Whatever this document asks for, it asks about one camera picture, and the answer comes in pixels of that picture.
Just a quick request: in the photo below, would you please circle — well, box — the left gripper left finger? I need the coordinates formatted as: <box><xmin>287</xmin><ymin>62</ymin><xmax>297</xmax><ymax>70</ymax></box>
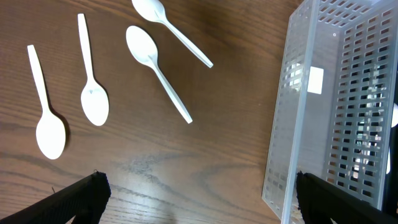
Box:
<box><xmin>1</xmin><ymin>172</ymin><xmax>111</xmax><ymax>223</ymax></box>

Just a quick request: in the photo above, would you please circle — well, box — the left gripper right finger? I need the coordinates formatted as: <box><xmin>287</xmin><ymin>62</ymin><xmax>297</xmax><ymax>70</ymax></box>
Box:
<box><xmin>296</xmin><ymin>172</ymin><xmax>397</xmax><ymax>224</ymax></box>

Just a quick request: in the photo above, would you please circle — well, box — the white spoon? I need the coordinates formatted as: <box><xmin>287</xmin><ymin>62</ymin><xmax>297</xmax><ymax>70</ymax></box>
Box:
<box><xmin>386</xmin><ymin>103</ymin><xmax>398</xmax><ymax>174</ymax></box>
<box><xmin>132</xmin><ymin>0</ymin><xmax>213</xmax><ymax>68</ymax></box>
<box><xmin>126</xmin><ymin>26</ymin><xmax>193</xmax><ymax>124</ymax></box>
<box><xmin>27</xmin><ymin>45</ymin><xmax>66</xmax><ymax>160</ymax></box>
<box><xmin>78</xmin><ymin>13</ymin><xmax>109</xmax><ymax>126</ymax></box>

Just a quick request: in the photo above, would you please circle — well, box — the black plastic perforated basket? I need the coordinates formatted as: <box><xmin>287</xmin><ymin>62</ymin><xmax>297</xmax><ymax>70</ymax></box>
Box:
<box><xmin>382</xmin><ymin>94</ymin><xmax>397</xmax><ymax>218</ymax></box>

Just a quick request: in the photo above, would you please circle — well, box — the clear plastic perforated basket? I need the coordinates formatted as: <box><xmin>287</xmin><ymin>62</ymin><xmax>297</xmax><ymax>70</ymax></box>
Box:
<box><xmin>262</xmin><ymin>0</ymin><xmax>397</xmax><ymax>223</ymax></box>

